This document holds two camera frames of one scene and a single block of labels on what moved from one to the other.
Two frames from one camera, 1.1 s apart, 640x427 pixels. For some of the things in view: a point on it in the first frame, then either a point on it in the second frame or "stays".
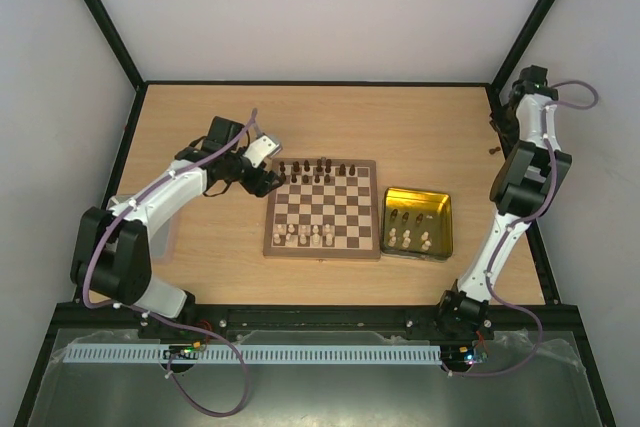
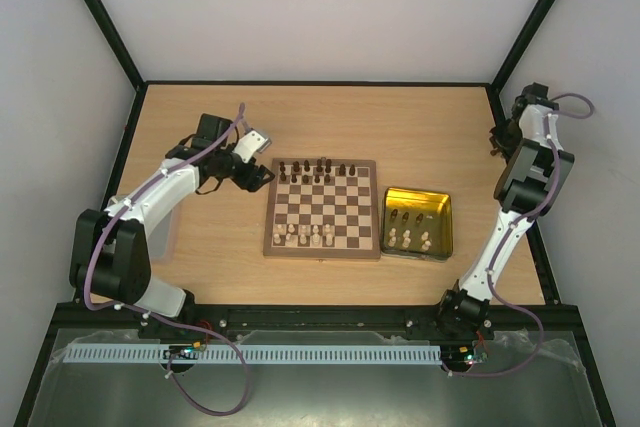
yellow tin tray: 417,224 stays
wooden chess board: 326,208 stays
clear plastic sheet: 497,380 stays
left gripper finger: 272,181 to 246,175
